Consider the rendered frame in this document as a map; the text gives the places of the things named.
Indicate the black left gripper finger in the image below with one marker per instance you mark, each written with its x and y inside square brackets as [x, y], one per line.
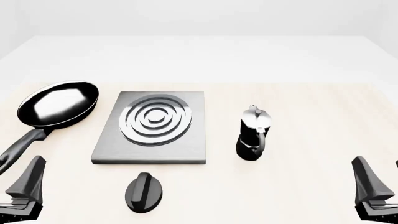
[29, 182]

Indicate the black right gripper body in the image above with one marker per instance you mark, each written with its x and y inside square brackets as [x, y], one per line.
[379, 212]

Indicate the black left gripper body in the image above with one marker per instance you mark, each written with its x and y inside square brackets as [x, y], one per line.
[18, 210]

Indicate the round black stove knob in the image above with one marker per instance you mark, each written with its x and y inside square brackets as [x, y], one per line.
[143, 193]

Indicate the flat grey stove plate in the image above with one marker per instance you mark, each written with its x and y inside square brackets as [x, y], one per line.
[155, 144]

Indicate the black frying pan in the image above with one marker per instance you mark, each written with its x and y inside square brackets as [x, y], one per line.
[59, 102]

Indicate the black moka pot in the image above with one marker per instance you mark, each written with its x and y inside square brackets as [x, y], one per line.
[248, 135]

